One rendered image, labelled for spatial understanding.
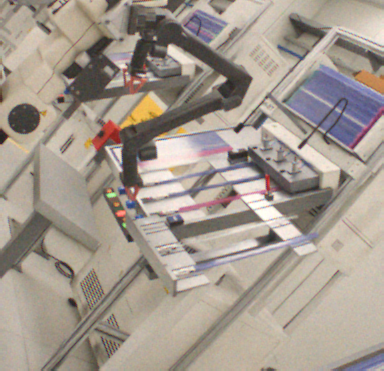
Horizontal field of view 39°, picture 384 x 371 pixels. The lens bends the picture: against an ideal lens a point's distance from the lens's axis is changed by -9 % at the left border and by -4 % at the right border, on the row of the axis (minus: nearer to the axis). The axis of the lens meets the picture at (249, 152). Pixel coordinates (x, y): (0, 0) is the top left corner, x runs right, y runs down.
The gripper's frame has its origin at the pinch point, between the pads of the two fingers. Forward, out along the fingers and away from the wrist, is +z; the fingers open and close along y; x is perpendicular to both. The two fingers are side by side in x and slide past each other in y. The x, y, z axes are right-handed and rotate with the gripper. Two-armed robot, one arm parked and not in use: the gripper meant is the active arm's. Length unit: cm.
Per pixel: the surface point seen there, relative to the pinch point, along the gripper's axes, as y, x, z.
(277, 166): -4, -57, -3
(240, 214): -21.0, -32.9, 2.9
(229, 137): 39, -57, 3
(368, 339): 8, -137, 143
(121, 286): -25.4, 14.0, 17.8
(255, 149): 12, -56, -3
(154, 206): -4.9, -6.6, 2.2
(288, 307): 73, -118, 160
